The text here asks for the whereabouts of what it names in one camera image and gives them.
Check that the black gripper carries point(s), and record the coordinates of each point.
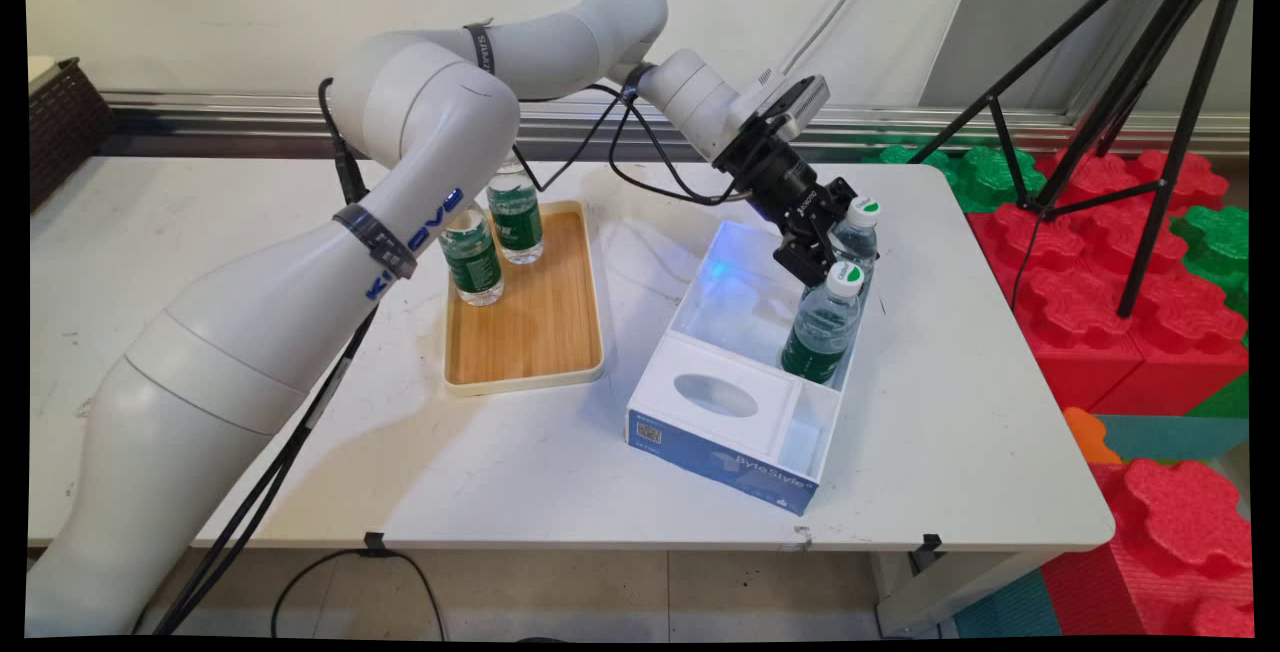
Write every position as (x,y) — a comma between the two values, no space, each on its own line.
(790,187)

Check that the clear water bottle green label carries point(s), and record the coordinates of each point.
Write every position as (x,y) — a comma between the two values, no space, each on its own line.
(820,332)
(860,244)
(518,227)
(475,267)

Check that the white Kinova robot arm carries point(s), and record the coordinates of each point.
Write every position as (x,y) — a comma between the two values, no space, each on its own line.
(250,332)

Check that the green foam block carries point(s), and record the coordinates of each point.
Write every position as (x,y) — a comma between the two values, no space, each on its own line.
(1215,242)
(1230,402)
(985,177)

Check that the white blue cardboard box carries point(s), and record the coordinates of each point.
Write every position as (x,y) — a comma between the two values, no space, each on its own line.
(740,467)

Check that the red foam block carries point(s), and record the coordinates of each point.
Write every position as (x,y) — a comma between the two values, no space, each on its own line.
(1070,332)
(1190,342)
(1180,532)
(1205,182)

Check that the bamboo wooden tray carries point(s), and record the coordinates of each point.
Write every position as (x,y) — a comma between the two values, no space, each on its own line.
(540,332)

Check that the black table edge clip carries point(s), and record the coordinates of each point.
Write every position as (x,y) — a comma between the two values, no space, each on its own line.
(375,543)
(931,544)

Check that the orange foam piece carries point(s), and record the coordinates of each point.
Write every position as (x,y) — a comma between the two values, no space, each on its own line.
(1085,437)

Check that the black tripod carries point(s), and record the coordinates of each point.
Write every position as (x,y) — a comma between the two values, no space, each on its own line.
(1186,132)

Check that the white table leg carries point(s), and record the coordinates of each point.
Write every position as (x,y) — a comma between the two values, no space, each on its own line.
(920,602)

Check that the teal foam mat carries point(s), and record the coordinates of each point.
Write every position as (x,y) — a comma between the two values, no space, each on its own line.
(1170,437)
(1010,612)

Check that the dark wicker basket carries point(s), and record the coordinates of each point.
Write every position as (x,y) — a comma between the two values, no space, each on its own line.
(65,132)

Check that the aluminium floor rail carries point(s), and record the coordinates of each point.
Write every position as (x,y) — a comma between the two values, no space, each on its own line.
(900,122)

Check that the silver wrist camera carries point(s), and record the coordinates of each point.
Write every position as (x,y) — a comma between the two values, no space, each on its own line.
(800,97)

